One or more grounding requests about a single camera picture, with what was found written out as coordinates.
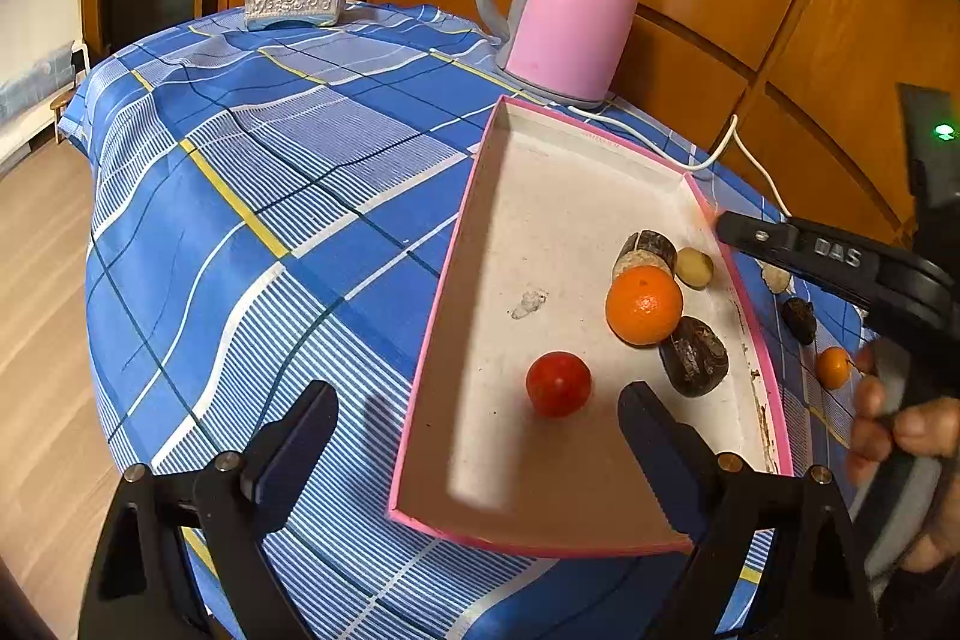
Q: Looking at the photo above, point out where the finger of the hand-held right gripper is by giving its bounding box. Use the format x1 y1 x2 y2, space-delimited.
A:
716 211 882 305

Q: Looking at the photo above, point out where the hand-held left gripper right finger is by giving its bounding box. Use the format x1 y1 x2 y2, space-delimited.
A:
617 381 882 640

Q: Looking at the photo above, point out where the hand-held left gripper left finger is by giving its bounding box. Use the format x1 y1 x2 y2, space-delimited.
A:
79 380 340 640

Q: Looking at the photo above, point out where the round dark water chestnut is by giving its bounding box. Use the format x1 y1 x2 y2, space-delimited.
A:
781 297 818 345

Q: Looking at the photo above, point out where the small yellow potato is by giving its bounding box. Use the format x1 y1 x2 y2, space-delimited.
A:
675 247 715 291

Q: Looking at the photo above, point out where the red cherry tomato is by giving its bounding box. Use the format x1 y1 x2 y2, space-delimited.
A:
525 351 593 420

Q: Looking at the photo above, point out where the orange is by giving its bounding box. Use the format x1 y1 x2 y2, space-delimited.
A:
605 265 685 347
815 346 853 391

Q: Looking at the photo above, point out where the pink-edged white tray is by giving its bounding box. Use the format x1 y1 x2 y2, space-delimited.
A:
386 94 796 560

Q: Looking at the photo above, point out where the person's right hand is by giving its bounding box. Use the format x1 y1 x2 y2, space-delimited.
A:
847 344 960 573

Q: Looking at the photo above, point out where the blue plaid tablecloth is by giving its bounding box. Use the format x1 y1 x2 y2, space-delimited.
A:
58 0 871 640

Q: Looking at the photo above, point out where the pink electric kettle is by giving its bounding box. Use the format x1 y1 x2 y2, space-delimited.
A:
475 0 647 110

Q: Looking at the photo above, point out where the wooden stool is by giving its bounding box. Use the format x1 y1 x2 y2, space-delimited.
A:
49 87 77 146

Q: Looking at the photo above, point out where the white power cable with plug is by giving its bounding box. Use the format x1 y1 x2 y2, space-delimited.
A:
566 101 794 220

